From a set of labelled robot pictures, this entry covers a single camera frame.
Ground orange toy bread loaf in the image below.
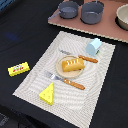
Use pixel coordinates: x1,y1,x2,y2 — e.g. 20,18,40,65
62,58,85,72

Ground light blue milk carton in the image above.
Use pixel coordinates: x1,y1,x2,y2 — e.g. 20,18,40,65
86,38,102,56

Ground yellow toy cheese wedge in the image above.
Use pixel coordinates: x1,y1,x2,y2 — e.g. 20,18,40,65
39,83,54,105

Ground yellow toy butter box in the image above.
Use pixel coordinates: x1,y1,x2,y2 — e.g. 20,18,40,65
8,62,30,76

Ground round wooden plate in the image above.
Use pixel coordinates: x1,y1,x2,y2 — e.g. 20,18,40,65
56,55,83,78

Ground grey toy saucepan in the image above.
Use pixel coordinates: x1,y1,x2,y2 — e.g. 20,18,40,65
49,1,79,20

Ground pink toy stove board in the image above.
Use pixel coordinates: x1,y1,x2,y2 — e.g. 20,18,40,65
48,0,128,43

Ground grey toy stock pot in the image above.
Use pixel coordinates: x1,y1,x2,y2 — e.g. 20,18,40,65
81,1,104,24

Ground beige toy bowl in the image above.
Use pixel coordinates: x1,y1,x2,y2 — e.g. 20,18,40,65
116,4,128,30

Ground wooden handled toy fork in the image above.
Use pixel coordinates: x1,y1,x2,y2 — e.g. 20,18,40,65
44,71,85,90

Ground wooden handled toy knife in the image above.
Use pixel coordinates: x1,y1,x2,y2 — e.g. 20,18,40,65
59,49,98,63

